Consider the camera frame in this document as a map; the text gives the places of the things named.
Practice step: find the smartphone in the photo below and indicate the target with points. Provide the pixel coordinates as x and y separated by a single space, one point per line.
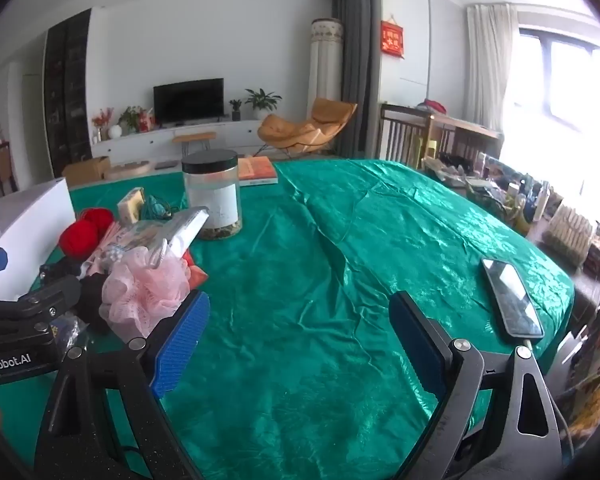
512 297

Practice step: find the green satin tablecloth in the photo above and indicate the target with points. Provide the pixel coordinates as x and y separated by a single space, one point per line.
305 260

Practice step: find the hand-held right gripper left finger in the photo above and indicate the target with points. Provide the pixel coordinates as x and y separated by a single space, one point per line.
180 345

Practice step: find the orange book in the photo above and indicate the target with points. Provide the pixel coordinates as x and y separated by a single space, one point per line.
257 170

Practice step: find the red flowers in vase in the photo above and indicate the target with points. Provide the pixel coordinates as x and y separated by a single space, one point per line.
101 120

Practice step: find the cardboard box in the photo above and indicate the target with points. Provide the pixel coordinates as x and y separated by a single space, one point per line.
85 170

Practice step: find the red yarn ball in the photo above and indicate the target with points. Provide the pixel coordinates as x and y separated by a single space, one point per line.
80 237

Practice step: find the red cloth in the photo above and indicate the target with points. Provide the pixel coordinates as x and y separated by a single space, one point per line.
432 106

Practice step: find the window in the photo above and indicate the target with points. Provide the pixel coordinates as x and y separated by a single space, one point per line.
570 90

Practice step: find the white television cabinet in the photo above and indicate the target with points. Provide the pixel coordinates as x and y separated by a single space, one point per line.
145 142

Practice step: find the small wooden stool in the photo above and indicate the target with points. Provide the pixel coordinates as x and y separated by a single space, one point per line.
194 136

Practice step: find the clear jar with black lid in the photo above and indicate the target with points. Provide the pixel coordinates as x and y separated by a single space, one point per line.
212 195

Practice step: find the black lace pouch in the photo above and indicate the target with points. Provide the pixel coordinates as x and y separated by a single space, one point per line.
89 302

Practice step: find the green plant with red flowers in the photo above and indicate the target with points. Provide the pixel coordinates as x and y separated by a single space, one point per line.
132 119

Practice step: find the orange lounge chair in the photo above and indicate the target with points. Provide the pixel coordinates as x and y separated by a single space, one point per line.
305 130

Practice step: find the white curtain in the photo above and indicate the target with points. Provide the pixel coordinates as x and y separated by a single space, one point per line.
490 70

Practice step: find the dark tall cabinet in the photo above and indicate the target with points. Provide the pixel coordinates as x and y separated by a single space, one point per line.
67 95

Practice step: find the white box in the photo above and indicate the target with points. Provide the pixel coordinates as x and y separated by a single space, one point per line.
25 220

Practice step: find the beige small packet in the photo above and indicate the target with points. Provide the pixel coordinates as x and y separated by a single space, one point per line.
131 205

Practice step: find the grey curtain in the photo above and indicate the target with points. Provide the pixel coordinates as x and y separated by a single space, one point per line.
360 60

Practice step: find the large green potted plant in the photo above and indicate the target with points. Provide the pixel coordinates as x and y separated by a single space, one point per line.
262 100

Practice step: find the wooden crib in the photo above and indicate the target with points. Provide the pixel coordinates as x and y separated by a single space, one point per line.
405 130

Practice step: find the tall covered air conditioner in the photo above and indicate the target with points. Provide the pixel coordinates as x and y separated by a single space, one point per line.
326 70

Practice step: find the round white vase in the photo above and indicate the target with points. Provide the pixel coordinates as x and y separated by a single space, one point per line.
115 131

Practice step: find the black television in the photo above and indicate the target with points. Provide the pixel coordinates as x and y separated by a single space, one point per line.
188 101

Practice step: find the clear plastic snack packet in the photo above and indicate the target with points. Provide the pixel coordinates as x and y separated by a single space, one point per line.
182 232

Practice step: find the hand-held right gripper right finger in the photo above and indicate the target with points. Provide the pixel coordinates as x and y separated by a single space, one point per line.
415 345

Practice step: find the colourful printed cloth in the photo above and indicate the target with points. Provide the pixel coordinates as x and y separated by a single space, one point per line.
597 365

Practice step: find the orange cloth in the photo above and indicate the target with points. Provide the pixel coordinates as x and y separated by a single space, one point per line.
197 272

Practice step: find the beige ribbed basket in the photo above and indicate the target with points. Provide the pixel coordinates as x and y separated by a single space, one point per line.
570 235

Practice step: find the red wall hanging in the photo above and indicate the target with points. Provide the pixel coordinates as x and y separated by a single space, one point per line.
392 39

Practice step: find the pink mesh bath sponge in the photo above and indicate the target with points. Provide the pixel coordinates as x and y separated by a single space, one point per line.
140 290

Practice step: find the small green potted plant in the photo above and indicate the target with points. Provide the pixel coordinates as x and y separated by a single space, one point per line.
236 109

